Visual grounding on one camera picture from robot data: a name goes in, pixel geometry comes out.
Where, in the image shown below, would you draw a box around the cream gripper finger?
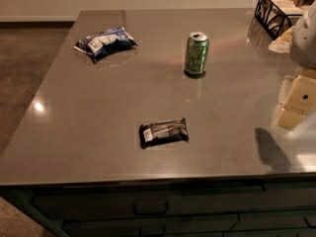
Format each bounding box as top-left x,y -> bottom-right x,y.
276,70 -> 316,130

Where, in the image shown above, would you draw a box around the green soda can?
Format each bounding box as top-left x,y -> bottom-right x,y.
185,32 -> 209,76

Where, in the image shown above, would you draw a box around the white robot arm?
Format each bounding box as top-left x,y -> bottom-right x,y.
274,5 -> 316,130

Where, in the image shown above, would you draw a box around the black rxbar chocolate wrapper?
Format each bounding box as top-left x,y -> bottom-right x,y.
138,118 -> 189,149

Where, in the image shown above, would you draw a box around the white napkin packets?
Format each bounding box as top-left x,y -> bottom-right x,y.
269,27 -> 294,53

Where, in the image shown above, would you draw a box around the dark cabinet drawers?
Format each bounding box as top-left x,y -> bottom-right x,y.
1,182 -> 316,237

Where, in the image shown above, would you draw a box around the blue white chip bag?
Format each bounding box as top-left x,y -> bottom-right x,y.
74,27 -> 137,63

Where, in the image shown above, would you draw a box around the black wire basket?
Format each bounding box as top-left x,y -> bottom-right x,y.
255,0 -> 315,40

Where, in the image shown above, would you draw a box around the upper drawer handle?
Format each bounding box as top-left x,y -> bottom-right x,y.
133,201 -> 169,216

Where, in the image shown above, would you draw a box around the drawer handle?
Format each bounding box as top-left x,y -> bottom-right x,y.
139,225 -> 166,237
133,201 -> 169,216

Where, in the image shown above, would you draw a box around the lower drawer handle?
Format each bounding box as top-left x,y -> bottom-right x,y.
139,225 -> 166,237

